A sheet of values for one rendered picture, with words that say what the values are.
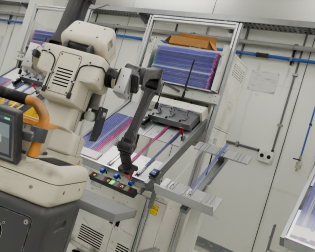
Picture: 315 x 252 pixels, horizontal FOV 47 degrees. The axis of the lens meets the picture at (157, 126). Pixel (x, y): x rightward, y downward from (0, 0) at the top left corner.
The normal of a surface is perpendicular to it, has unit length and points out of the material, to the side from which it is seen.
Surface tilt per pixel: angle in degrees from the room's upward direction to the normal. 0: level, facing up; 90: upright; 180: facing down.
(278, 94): 90
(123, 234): 90
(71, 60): 82
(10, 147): 115
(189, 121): 43
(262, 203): 90
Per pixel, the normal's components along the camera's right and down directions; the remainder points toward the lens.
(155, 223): -0.51, -0.18
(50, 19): 0.81, 0.23
